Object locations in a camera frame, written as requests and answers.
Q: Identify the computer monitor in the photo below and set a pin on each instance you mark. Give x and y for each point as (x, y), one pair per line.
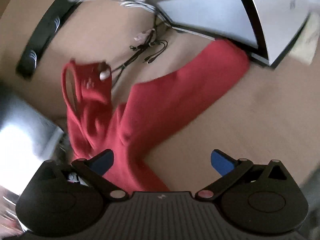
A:
(265, 29)
(27, 140)

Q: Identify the left computer monitor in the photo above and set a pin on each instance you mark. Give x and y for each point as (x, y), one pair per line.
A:
(27, 140)

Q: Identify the red fleece garment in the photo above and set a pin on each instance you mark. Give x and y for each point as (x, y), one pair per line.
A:
(154, 111)

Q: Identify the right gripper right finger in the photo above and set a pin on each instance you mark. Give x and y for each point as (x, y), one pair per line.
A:
(230, 169)

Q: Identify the right computer monitor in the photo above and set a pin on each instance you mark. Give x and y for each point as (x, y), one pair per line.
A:
(265, 29)

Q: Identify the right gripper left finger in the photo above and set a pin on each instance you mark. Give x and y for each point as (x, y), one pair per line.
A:
(92, 171)

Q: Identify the small white pink object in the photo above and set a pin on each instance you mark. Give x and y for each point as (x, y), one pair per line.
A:
(104, 73)

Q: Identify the black soundbar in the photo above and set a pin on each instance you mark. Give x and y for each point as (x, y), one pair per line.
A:
(45, 31)

